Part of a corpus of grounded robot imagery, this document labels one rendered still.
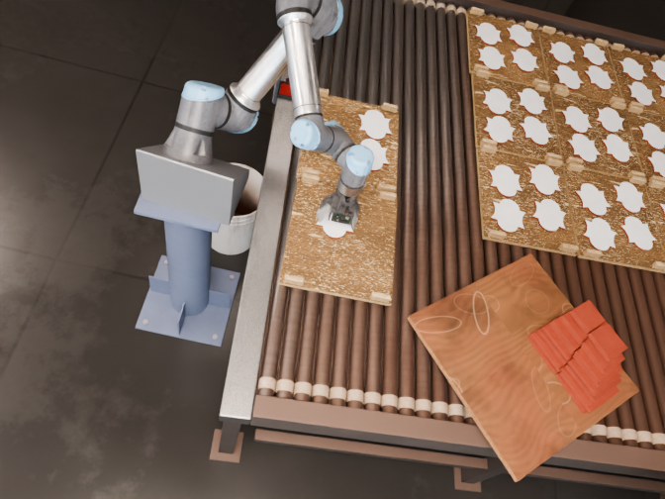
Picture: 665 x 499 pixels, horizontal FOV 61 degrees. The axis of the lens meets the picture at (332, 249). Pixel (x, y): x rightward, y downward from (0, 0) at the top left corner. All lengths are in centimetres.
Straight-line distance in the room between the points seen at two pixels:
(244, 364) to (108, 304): 122
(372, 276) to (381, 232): 17
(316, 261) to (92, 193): 156
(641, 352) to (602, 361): 48
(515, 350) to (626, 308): 59
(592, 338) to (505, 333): 24
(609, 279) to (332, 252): 100
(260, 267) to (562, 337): 88
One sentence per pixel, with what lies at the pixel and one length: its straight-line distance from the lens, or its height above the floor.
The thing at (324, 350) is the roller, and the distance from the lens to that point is 163.
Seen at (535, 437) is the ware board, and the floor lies 104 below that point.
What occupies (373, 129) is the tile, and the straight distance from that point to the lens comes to 211.
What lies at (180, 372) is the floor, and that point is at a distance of 255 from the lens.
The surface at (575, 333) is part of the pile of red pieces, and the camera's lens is 165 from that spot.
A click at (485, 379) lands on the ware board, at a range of 163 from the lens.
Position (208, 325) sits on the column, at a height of 1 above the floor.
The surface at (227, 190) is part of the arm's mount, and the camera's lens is 169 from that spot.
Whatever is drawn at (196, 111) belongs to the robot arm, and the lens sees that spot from 173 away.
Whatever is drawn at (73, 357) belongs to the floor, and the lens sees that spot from 262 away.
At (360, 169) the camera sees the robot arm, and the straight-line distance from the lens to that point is 153.
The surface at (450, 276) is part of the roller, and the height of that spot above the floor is 92.
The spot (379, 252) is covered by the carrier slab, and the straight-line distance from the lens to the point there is 180.
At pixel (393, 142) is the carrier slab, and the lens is 211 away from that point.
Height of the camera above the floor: 242
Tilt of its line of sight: 57 degrees down
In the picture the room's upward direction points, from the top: 22 degrees clockwise
